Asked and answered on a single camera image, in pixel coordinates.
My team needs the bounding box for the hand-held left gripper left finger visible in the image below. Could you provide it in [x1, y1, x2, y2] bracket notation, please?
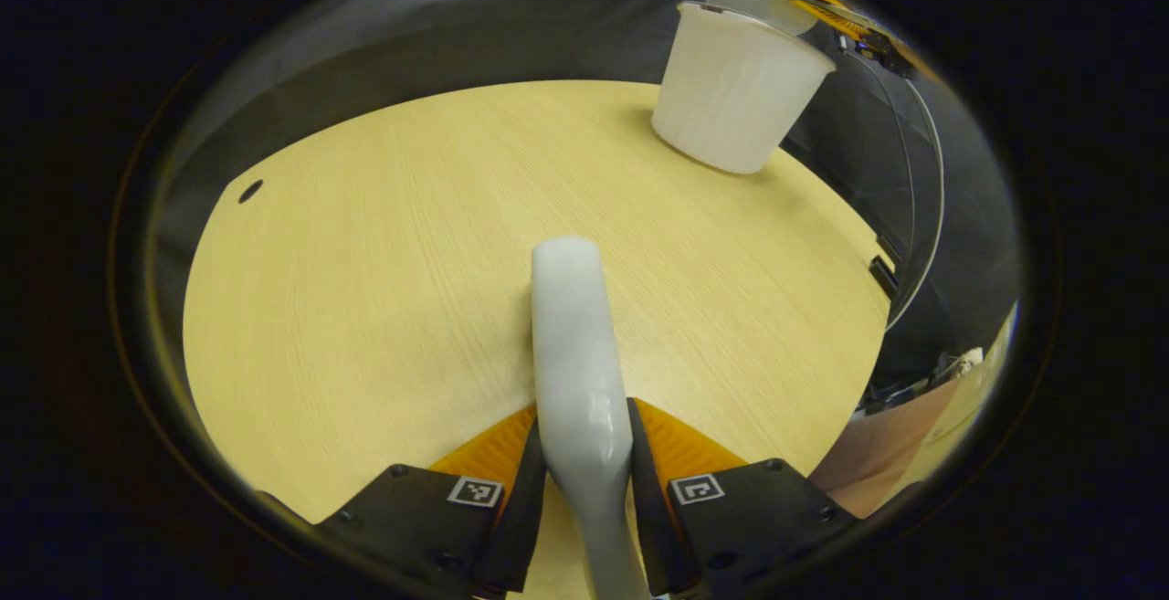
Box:
[315, 404, 549, 596]

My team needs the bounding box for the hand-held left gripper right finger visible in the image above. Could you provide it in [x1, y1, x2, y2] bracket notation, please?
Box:
[626, 397, 859, 596]

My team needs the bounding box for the white ribbed garbage bin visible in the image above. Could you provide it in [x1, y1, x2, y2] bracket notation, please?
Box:
[651, 2, 837, 174]

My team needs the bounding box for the small white broom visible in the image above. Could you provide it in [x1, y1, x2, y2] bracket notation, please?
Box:
[532, 236, 651, 600]

